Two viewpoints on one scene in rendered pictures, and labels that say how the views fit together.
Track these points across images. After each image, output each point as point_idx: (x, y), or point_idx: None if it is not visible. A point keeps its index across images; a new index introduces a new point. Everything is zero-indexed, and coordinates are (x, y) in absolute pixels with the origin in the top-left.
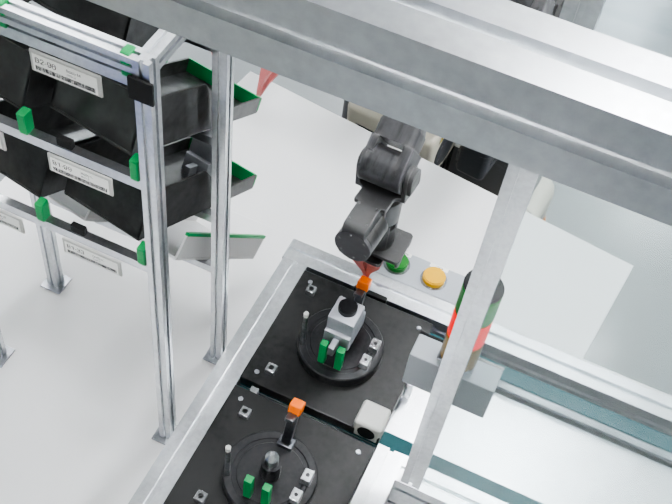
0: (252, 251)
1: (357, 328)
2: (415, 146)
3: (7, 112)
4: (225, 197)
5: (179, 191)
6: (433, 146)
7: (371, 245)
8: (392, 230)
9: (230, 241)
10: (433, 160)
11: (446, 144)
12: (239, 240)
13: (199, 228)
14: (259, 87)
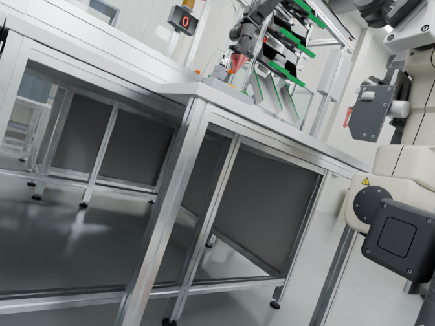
0: (257, 100)
1: (215, 72)
2: (256, 1)
3: (288, 65)
4: (256, 44)
5: (256, 41)
6: (353, 175)
7: (231, 29)
8: (239, 37)
9: (256, 83)
10: (352, 197)
11: (371, 200)
12: (257, 86)
13: (270, 107)
14: (344, 119)
